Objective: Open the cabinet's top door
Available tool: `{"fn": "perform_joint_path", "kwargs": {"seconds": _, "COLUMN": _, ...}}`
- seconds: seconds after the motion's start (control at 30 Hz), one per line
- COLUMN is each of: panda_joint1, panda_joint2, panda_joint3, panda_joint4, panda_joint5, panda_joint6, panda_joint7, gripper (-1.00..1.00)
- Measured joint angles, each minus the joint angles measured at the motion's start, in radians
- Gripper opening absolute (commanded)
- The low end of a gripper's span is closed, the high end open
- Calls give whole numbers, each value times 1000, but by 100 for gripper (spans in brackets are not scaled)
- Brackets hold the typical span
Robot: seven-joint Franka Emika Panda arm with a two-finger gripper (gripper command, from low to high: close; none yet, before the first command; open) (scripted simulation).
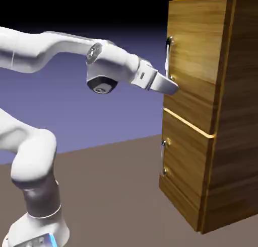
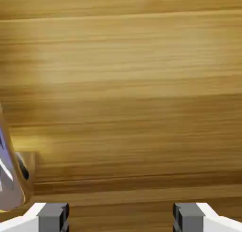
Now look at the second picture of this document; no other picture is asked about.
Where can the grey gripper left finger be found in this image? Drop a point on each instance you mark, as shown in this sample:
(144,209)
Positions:
(51,218)

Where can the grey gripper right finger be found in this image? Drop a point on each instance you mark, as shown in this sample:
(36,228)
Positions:
(191,218)

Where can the light wood cabinet door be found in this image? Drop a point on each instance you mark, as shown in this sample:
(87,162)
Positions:
(124,96)

